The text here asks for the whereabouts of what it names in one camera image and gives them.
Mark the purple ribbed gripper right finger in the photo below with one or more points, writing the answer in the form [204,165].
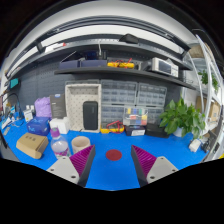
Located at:
[150,168]

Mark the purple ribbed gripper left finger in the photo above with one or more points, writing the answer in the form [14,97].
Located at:
[75,168]

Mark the clear water bottle purple cap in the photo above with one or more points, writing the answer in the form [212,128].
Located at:
[59,144]

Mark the blue table mat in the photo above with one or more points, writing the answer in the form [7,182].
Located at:
[119,175]

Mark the red round coaster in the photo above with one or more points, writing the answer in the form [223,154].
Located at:
[113,155]

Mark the black flat case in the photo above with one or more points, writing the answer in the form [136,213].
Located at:
[155,131]

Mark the black box white label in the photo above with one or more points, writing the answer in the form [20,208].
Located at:
[135,130]

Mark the brown cardboard box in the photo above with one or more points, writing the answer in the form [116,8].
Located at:
[33,145]

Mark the yellow red clamp meter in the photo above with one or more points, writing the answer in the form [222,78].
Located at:
[116,127]

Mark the white power adapter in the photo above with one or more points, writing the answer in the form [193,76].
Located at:
[194,145]

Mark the clear box colourful parts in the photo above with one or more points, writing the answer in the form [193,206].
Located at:
[135,116]

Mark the blue packaged box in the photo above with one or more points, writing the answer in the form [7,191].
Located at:
[38,126]

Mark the green potted plant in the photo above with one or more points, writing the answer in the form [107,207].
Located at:
[180,115]

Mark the black rectangular power bank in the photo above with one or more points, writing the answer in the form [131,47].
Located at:
[90,115]

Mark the dark grey flat box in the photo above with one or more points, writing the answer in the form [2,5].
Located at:
[58,109]

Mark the clear drawer organiser right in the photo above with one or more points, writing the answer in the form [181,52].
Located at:
[152,98]

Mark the clear drawer organiser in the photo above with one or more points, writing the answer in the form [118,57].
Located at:
[115,96]
[152,98]

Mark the purple plastic bag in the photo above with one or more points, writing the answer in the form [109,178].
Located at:
[42,107]

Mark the small white labelled box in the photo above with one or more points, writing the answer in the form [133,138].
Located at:
[28,115]

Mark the white pegboard tray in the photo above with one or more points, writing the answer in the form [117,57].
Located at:
[75,96]

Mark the clear drawer organiser left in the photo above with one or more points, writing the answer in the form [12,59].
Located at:
[115,96]

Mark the white oscilloscope instrument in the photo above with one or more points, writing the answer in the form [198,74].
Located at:
[165,67]

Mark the dark blue bin left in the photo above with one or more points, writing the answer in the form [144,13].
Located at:
[69,64]

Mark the dark blue bin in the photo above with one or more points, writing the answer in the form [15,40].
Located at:
[93,63]
[69,64]

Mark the dark blue bin right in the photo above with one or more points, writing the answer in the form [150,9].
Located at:
[93,63]

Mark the yellow red tool on shelf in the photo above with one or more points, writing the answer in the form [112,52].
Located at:
[121,64]

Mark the white metal rack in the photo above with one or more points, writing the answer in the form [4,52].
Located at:
[209,84]

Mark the black wall shelf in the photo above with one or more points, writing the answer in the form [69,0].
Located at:
[121,71]

